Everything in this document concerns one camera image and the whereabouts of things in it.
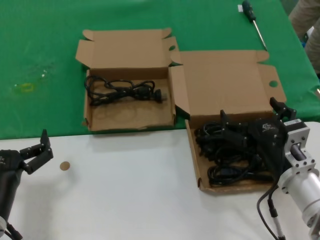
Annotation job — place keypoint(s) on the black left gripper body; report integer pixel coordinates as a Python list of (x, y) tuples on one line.
[(10, 162)]

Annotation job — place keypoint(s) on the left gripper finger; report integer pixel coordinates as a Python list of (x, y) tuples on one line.
[(40, 156)]

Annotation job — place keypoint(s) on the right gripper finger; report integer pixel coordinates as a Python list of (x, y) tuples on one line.
[(285, 110), (235, 133)]

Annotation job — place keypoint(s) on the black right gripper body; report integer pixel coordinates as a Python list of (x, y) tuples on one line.
[(268, 140)]

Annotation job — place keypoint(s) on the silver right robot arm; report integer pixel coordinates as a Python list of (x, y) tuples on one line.
[(307, 185)]

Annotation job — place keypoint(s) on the empty open cardboard box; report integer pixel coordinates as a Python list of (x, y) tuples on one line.
[(130, 115)]

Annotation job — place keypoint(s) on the round cardboard disc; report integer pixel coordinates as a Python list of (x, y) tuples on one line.
[(65, 165)]

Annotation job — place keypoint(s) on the person in beige clothes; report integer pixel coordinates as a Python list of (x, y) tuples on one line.
[(305, 17)]

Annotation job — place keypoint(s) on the small white tape piece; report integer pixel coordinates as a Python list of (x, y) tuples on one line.
[(240, 8)]

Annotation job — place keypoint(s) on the green table cloth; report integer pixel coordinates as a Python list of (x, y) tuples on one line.
[(50, 37)]

